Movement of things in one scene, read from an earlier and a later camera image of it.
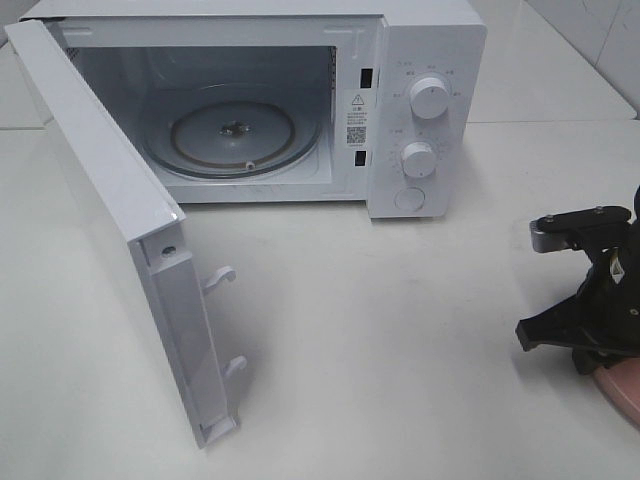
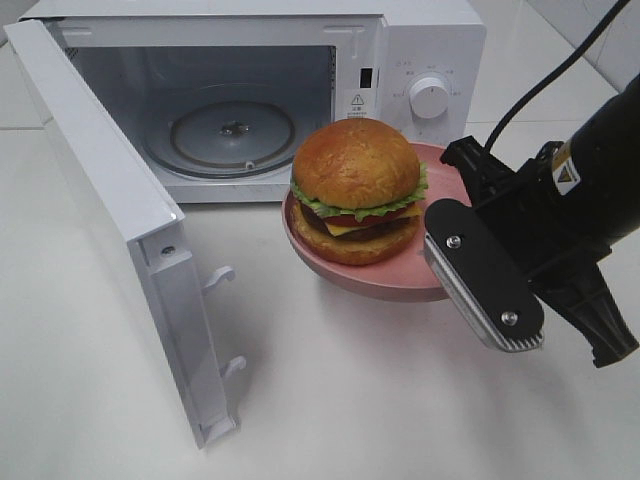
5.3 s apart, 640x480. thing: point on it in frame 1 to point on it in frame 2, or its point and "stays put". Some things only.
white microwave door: [126, 184] stays put
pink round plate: [620, 381] to [404, 278]
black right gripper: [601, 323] to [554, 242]
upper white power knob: [429, 98] stays put
